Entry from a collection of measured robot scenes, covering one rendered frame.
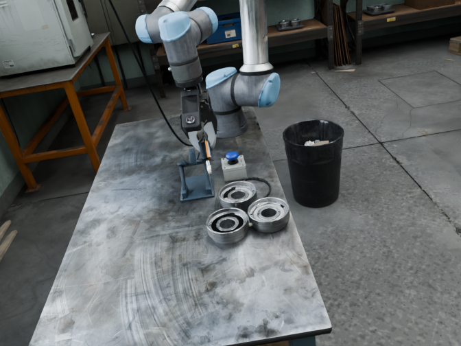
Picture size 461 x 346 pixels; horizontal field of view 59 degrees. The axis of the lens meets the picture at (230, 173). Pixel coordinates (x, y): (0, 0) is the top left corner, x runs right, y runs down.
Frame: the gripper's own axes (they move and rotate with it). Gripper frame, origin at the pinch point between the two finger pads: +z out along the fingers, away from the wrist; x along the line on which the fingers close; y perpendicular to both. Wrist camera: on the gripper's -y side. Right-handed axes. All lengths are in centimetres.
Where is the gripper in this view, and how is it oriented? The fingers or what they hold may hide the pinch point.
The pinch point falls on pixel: (205, 147)
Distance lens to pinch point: 114.0
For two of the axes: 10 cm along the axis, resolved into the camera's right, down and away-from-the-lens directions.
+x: -9.8, 1.7, 1.0
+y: -0.1, -5.5, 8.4
